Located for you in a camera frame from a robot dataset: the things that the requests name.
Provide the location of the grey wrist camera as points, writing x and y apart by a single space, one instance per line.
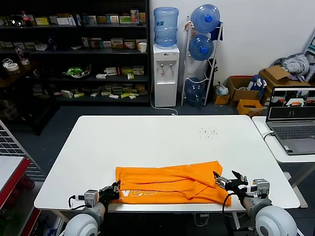
261 188
91 197

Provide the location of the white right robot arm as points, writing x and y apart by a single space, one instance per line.
273 221

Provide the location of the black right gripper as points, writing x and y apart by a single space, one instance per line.
236 188

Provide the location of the grey clothes pile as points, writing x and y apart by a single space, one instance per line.
295 64

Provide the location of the grey laptop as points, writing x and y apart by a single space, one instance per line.
292 132

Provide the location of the small white table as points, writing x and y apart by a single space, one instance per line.
275 152

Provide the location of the wide white box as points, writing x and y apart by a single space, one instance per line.
65 20

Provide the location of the white upright medicine box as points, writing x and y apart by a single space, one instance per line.
85 41

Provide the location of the orange t-shirt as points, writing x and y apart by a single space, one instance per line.
160 179

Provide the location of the white paper cup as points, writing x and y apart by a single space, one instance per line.
143 47

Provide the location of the small white tray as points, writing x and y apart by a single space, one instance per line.
41 46

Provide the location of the blue white bag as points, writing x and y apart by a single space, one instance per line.
257 83

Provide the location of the pale pink cloth strip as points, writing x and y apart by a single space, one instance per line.
189 27

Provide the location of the orange cardboard box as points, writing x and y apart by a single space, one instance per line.
249 109

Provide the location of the open brown cardboard box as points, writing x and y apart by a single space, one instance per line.
243 97

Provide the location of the yellow green medicine box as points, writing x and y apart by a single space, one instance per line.
127 70

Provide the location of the yellow flat carton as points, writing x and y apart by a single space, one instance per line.
125 95

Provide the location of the white yellow medicine box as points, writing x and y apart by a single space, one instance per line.
137 41

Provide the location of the labelled blue water jug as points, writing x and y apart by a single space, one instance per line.
166 27

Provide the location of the dark glass bowl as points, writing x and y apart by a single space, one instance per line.
16 20

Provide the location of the red-edged white cart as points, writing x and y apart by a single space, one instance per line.
9 169

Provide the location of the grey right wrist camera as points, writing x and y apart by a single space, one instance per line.
261 188

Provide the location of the white plastic bag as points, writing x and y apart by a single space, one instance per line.
222 89

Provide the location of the white folding stool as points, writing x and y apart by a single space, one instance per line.
312 49

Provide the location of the black shelving unit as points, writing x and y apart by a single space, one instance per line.
61 52

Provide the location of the white carton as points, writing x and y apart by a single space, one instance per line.
67 94

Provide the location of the orange blue medicine box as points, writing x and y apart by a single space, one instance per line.
95 43

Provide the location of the dark wooden desk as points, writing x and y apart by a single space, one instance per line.
29 98

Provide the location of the yellow tan medicine box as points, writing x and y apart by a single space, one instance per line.
117 43

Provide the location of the yellow brown carton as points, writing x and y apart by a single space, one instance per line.
140 89

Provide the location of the white teal medicine box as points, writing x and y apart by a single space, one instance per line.
105 44

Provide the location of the bowl with green packets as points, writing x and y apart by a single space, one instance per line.
76 71

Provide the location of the yellow green flat box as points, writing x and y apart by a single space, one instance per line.
78 95

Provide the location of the white tape roll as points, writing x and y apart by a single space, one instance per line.
12 68

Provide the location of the tall pink box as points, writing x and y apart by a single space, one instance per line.
134 16

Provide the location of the white orange medicine box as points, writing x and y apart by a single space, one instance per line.
129 44

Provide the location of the yellow cardboard box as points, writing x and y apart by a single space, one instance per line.
221 99

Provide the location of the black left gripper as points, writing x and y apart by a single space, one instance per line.
107 194

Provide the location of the cola bottle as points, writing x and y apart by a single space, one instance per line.
25 18

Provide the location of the white red medicine box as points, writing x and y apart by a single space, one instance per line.
112 70

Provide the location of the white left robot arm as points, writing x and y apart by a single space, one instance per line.
83 225

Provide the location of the white red flat box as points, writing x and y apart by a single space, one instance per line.
114 96

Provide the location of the dark blue bottle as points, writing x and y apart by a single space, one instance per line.
52 44

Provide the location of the white water dispenser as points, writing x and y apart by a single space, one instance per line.
166 81

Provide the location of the large brown cardboard box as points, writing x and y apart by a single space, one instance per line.
273 76

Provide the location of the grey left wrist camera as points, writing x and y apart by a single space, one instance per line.
91 197

